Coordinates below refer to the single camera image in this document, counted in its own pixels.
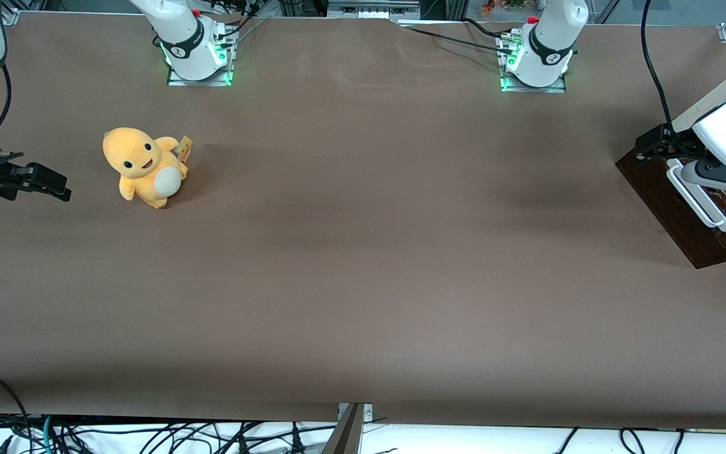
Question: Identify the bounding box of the dark brown wooden board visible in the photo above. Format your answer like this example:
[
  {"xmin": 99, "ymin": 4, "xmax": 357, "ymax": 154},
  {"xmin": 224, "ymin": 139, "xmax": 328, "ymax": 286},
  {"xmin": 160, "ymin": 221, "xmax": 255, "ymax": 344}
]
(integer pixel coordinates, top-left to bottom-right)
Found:
[{"xmin": 614, "ymin": 144, "xmax": 726, "ymax": 270}]

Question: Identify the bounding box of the yellow plush toy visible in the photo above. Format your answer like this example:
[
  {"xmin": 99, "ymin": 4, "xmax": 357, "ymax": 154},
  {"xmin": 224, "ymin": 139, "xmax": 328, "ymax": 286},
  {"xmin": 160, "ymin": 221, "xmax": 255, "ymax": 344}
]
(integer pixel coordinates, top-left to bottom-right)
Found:
[{"xmin": 102, "ymin": 127, "xmax": 193, "ymax": 210}]

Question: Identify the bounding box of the brown table cover mat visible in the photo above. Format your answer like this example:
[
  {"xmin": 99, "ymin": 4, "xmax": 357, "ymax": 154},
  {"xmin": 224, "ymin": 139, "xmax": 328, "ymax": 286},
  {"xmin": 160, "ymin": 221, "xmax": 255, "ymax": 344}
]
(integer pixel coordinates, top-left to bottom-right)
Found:
[{"xmin": 0, "ymin": 11, "xmax": 726, "ymax": 431}]

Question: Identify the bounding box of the aluminium profile bar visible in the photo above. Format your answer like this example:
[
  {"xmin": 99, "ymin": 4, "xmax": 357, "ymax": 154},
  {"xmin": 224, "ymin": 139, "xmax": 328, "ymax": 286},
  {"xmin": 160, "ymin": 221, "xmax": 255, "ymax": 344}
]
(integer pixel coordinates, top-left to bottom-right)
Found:
[{"xmin": 321, "ymin": 404, "xmax": 366, "ymax": 454}]

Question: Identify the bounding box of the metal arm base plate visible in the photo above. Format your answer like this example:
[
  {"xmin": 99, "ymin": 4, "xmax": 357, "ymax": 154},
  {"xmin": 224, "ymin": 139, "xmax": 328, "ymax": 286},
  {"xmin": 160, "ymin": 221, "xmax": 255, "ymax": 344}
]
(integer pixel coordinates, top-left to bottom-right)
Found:
[
  {"xmin": 499, "ymin": 35, "xmax": 568, "ymax": 95},
  {"xmin": 166, "ymin": 39, "xmax": 236, "ymax": 88}
]

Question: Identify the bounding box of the short black table cable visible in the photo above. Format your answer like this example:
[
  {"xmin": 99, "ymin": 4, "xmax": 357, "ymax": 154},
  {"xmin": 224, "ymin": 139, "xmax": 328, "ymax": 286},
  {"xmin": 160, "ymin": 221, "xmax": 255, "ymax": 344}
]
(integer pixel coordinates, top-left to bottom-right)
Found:
[{"xmin": 461, "ymin": 17, "xmax": 515, "ymax": 42}]

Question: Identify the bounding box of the long black table cable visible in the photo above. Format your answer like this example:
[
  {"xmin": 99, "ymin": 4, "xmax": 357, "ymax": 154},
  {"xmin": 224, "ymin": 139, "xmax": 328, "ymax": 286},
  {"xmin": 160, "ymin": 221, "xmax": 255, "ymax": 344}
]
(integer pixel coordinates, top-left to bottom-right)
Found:
[{"xmin": 400, "ymin": 25, "xmax": 516, "ymax": 55}]

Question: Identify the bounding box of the black base cable bundle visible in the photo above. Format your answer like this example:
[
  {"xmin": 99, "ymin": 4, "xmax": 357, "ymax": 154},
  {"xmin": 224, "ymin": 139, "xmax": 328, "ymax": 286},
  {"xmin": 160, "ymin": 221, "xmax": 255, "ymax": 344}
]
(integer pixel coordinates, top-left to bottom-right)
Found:
[{"xmin": 213, "ymin": 0, "xmax": 270, "ymax": 50}]

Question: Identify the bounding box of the aluminium frame rail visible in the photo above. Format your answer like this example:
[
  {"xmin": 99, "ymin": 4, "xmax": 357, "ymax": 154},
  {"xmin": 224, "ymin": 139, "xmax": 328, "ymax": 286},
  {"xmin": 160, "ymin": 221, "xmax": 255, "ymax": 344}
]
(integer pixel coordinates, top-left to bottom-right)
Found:
[{"xmin": 326, "ymin": 0, "xmax": 422, "ymax": 20}]

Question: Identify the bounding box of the small metal bracket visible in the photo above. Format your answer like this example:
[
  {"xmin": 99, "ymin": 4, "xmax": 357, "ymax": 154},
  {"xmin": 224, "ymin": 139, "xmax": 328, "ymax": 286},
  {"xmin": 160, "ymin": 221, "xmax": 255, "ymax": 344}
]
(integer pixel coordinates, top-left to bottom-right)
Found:
[{"xmin": 337, "ymin": 402, "xmax": 374, "ymax": 422}]

